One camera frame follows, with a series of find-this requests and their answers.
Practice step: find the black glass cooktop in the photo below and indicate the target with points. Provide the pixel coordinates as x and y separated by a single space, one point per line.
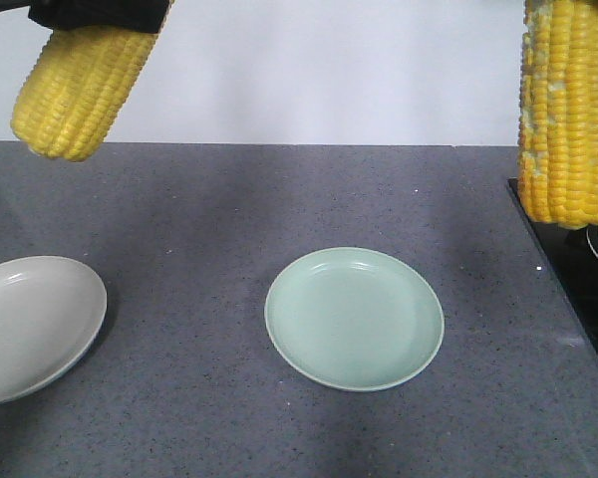
566 255

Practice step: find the yellow corn cob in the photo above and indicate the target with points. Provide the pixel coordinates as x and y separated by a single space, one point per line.
74 93
558 121

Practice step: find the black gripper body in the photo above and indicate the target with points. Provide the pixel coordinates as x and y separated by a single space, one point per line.
144 16

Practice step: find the beige plate right counter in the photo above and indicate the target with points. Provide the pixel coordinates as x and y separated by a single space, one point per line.
51 310

